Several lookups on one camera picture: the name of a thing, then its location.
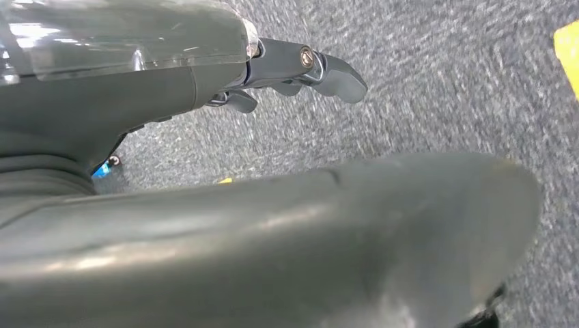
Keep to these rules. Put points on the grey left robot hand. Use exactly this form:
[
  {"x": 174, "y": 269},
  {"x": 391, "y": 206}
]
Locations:
[{"x": 271, "y": 249}]

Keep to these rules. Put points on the yellow floor tape square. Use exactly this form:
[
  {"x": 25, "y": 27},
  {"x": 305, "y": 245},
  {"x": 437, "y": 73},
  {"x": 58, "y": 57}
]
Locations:
[{"x": 569, "y": 54}]

